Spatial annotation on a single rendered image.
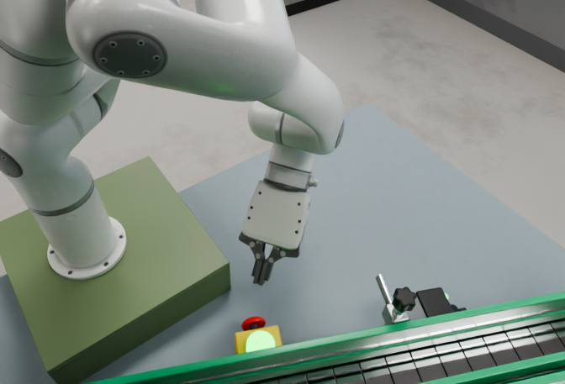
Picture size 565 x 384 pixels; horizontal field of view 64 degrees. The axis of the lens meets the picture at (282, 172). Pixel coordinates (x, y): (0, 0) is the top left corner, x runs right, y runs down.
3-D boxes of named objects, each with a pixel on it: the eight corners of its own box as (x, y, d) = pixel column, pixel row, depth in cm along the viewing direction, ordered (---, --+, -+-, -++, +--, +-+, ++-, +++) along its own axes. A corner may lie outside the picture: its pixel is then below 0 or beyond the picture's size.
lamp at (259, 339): (248, 367, 67) (248, 360, 64) (243, 338, 70) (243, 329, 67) (277, 361, 67) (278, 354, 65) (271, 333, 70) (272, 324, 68)
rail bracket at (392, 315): (372, 352, 64) (394, 308, 54) (356, 305, 69) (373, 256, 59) (398, 347, 65) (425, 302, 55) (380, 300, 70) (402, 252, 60)
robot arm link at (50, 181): (3, 207, 63) (-56, 120, 51) (67, 145, 71) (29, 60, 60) (60, 230, 61) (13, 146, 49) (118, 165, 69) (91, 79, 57)
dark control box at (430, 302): (403, 360, 76) (417, 339, 70) (386, 316, 81) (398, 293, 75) (448, 351, 78) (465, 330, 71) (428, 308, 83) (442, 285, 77)
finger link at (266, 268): (289, 249, 77) (279, 286, 78) (271, 243, 78) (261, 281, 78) (286, 252, 74) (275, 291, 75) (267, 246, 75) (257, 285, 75)
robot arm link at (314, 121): (213, 76, 52) (257, 149, 72) (318, 98, 49) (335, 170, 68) (240, 17, 55) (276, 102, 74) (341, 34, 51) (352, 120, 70)
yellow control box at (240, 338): (241, 394, 71) (240, 377, 66) (234, 348, 76) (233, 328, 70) (284, 385, 72) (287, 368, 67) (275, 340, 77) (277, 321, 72)
